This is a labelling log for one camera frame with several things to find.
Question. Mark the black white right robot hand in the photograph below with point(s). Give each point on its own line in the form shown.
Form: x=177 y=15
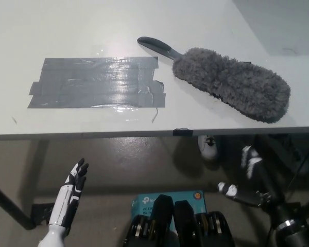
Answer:
x=252 y=198

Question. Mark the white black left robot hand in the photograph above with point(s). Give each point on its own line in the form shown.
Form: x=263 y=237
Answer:
x=67 y=203

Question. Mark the grey fluffy duster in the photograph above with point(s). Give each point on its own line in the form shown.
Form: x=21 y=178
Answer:
x=231 y=82

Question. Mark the black table leg bar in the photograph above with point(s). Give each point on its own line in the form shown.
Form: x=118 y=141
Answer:
x=13 y=205

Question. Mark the teal router box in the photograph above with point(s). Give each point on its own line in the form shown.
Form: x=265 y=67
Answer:
x=188 y=203

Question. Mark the small black edge tape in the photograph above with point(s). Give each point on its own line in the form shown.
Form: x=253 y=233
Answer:
x=182 y=131

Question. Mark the grey duct tape patch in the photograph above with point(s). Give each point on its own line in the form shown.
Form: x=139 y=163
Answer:
x=98 y=82

